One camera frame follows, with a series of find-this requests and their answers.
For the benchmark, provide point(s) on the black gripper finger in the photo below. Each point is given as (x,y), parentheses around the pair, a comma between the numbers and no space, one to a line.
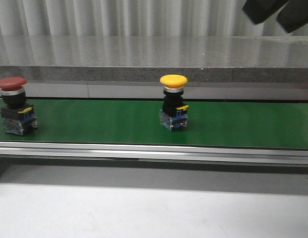
(294,15)
(259,10)

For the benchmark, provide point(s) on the red button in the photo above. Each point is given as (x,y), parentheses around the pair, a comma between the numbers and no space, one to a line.
(18,116)

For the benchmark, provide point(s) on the grey granite counter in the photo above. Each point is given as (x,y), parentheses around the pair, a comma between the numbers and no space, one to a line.
(217,68)

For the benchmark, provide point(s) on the green conveyor belt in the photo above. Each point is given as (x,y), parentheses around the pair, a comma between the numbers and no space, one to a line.
(226,124)

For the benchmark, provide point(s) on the white curtain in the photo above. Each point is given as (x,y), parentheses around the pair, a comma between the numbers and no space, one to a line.
(171,18)

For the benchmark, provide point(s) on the aluminium conveyor frame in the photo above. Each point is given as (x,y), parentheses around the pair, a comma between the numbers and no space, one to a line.
(155,153)

